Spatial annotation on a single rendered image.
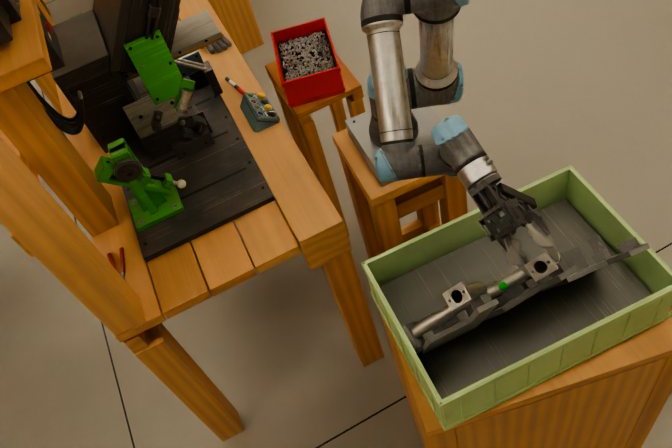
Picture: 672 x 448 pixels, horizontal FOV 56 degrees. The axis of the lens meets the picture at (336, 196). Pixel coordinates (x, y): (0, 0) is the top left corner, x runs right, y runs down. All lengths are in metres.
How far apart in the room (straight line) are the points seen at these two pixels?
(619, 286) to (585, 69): 1.98
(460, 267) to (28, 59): 1.16
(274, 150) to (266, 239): 0.33
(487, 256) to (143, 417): 1.60
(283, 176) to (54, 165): 0.64
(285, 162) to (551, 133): 1.59
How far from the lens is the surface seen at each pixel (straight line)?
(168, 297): 1.84
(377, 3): 1.45
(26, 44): 1.68
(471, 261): 1.72
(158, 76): 2.07
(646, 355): 1.71
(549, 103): 3.34
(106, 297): 1.72
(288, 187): 1.91
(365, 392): 2.51
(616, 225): 1.71
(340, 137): 2.07
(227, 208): 1.92
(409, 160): 1.42
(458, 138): 1.33
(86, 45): 2.18
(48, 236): 1.53
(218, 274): 1.82
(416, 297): 1.68
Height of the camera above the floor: 2.30
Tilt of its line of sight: 49 degrees down
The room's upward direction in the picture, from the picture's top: 17 degrees counter-clockwise
